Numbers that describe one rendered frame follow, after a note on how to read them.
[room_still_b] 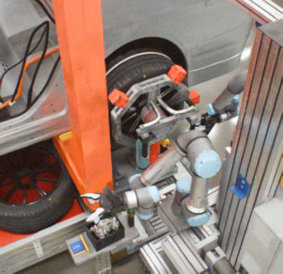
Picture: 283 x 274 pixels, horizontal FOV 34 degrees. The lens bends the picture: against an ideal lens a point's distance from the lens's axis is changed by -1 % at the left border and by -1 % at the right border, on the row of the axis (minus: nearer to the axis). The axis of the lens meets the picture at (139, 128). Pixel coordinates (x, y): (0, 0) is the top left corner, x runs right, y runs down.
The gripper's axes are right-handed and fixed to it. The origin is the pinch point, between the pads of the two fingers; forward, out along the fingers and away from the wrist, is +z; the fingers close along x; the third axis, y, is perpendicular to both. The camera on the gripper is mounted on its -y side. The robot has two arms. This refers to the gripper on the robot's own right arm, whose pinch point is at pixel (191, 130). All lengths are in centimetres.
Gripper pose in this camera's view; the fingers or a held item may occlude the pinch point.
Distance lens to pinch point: 297.7
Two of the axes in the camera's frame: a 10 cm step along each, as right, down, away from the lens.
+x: 4.6, 6.4, -6.1
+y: 0.0, -6.9, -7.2
